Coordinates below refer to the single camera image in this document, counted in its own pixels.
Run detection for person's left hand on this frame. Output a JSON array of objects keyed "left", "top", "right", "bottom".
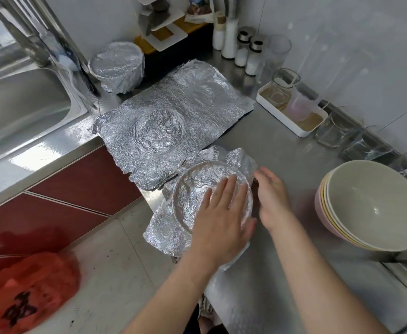
[{"left": 191, "top": 173, "right": 258, "bottom": 269}]

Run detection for person's right hand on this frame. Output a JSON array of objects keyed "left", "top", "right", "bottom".
[{"left": 254, "top": 167, "right": 293, "bottom": 234}]

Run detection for foil-covered bowl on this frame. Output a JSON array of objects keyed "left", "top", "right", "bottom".
[
  {"left": 143, "top": 145, "right": 260, "bottom": 269},
  {"left": 89, "top": 41, "right": 146, "bottom": 95}
]

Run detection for pink bowl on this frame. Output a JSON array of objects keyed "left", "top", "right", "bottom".
[{"left": 315, "top": 160, "right": 407, "bottom": 252}]

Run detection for stack of aluminium foil sheets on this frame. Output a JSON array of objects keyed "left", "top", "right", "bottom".
[{"left": 94, "top": 59, "right": 255, "bottom": 191}]

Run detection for person's right forearm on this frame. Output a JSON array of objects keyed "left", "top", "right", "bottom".
[{"left": 262, "top": 219, "right": 392, "bottom": 334}]

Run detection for person's left forearm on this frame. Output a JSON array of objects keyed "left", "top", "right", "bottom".
[{"left": 123, "top": 254, "right": 239, "bottom": 334}]

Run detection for person's dark trousers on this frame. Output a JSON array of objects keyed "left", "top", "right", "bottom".
[{"left": 183, "top": 302, "right": 229, "bottom": 334}]

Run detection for white rectangular tray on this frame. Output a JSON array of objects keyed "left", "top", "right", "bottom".
[{"left": 256, "top": 81, "right": 329, "bottom": 138}]

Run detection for pink translucent cup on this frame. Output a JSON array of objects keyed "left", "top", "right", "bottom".
[{"left": 285, "top": 90, "right": 320, "bottom": 122}]

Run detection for red kitchen cabinet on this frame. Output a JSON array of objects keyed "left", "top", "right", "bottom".
[{"left": 0, "top": 146, "right": 143, "bottom": 276}]

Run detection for white shaker with black lid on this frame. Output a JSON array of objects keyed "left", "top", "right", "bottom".
[
  {"left": 234, "top": 27, "right": 254, "bottom": 67},
  {"left": 244, "top": 37, "right": 266, "bottom": 77}
]

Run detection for tall white steel-capped bottle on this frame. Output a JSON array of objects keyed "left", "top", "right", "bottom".
[{"left": 221, "top": 0, "right": 246, "bottom": 60}]

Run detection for small white tan-capped bottle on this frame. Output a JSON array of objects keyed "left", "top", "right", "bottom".
[{"left": 212, "top": 12, "right": 227, "bottom": 51}]

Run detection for red plastic bag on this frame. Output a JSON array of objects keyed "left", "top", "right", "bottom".
[{"left": 0, "top": 251, "right": 81, "bottom": 334}]

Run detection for colourful snack packet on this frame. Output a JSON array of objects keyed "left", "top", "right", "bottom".
[{"left": 186, "top": 0, "right": 215, "bottom": 24}]

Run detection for white corner shelf rack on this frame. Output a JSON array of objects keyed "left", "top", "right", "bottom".
[{"left": 133, "top": 0, "right": 215, "bottom": 53}]

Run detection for white dish brush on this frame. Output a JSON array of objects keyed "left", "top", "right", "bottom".
[{"left": 54, "top": 52, "right": 79, "bottom": 72}]

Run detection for stainless steel sink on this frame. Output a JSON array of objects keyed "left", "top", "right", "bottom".
[{"left": 0, "top": 62, "right": 100, "bottom": 213}]

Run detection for steel faucet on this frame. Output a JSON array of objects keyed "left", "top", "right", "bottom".
[{"left": 0, "top": 0, "right": 51, "bottom": 67}]

